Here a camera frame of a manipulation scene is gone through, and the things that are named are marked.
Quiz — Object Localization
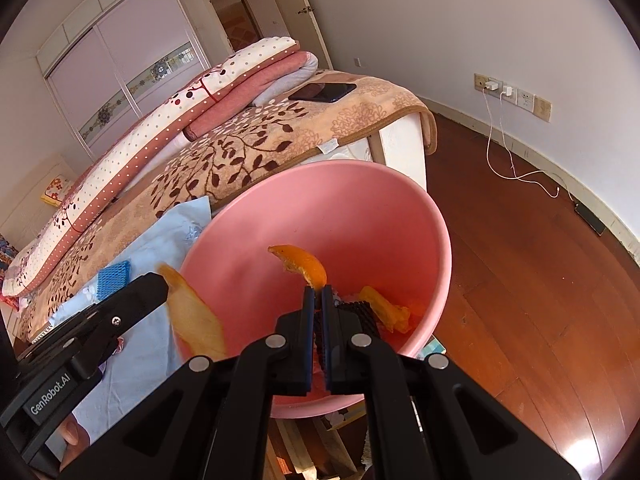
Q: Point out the black smartphone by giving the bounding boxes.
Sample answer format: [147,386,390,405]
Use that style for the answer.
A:
[287,82,358,104]

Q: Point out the cream bed headboard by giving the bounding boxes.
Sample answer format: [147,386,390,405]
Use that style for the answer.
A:
[0,152,78,241]

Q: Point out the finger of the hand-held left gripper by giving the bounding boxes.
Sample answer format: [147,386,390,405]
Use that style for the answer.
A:
[70,272,169,378]

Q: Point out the brown sliding door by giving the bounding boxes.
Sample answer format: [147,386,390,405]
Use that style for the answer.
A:
[206,0,290,56]

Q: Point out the yellow plastic bag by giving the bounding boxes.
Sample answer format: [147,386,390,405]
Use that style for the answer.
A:
[357,286,412,335]

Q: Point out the blue foam net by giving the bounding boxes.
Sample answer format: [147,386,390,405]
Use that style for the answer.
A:
[96,259,132,302]

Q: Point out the yellow floral pillow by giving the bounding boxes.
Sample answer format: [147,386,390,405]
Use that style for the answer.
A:
[41,176,78,207]

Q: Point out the brown leaf-pattern blanket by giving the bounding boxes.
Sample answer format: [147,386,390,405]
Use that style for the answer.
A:
[20,67,441,341]

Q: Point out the light wooden stool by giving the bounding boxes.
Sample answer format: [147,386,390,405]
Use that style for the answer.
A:
[265,400,371,480]

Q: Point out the wide beige wall socket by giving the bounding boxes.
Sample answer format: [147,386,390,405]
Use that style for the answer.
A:
[474,73,506,96]

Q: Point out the polka-dot tree-print quilt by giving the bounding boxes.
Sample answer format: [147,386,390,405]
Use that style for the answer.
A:
[0,36,301,297]

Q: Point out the pink folded blanket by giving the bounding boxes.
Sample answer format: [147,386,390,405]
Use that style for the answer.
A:
[182,51,313,142]

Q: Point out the white patterned mattress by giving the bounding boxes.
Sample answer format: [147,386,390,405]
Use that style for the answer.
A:
[300,135,388,168]

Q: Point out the large pale orange peel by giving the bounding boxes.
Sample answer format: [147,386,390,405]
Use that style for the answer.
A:
[159,264,228,361]

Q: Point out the white folded sheet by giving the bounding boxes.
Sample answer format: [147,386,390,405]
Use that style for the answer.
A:
[252,54,321,107]

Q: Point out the small orange peel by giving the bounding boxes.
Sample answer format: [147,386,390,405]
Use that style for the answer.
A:
[267,245,328,292]

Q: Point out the white sliding-door wardrobe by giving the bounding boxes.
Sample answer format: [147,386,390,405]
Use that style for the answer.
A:
[35,0,216,161]

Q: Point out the white charging cable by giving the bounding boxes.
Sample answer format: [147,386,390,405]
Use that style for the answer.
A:
[497,97,581,206]
[482,90,561,200]

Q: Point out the cream door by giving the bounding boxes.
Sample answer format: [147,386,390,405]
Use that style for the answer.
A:
[286,0,332,70]

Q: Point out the light blue floral cloth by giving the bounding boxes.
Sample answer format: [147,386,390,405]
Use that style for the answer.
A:
[47,195,213,456]

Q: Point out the black foam net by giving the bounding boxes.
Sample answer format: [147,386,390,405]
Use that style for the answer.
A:
[312,299,381,372]

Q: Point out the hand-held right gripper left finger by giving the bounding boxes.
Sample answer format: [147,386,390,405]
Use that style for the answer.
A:
[60,285,318,480]

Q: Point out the white bed frame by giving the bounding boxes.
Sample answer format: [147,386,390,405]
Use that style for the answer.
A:
[377,112,428,195]

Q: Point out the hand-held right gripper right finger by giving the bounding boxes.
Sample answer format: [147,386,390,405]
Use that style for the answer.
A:
[320,285,578,480]

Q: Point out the colourful patterned pillow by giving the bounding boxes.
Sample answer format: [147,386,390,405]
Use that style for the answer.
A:
[0,232,18,281]

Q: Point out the person's left hand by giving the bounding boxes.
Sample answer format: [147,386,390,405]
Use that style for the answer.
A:
[59,416,93,473]

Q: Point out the black phone with cable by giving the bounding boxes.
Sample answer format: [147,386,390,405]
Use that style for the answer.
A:
[574,202,607,235]

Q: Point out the pink plastic bin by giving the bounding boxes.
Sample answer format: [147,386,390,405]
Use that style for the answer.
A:
[177,160,453,418]

